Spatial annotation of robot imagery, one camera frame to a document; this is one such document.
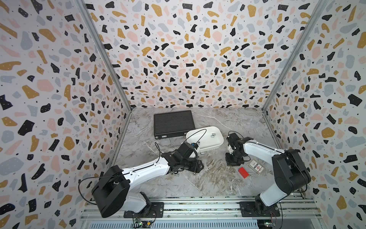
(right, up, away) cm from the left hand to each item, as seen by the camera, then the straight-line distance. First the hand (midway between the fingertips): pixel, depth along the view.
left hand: (202, 166), depth 80 cm
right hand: (+17, -2, +10) cm, 20 cm away
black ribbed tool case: (-20, +23, +24) cm, 39 cm away
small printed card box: (+34, -3, +8) cm, 35 cm away
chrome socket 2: (+2, +4, +15) cm, 15 cm away
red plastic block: (+25, -5, +5) cm, 26 cm away
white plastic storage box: (+5, +13, +25) cm, 28 cm away
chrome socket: (+10, +15, +24) cm, 30 cm away
